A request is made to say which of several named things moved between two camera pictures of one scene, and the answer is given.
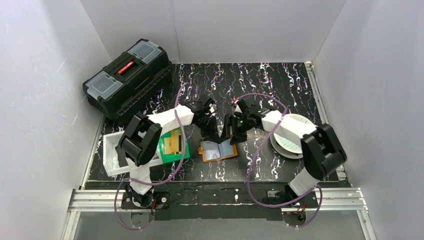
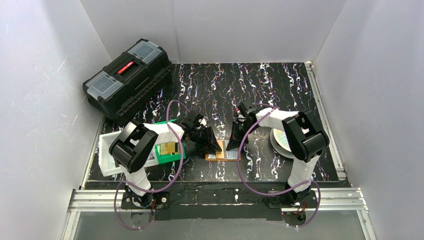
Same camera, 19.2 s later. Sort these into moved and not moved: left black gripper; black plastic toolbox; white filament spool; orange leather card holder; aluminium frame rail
Moved: orange leather card holder; left black gripper
Not moved: aluminium frame rail; white filament spool; black plastic toolbox
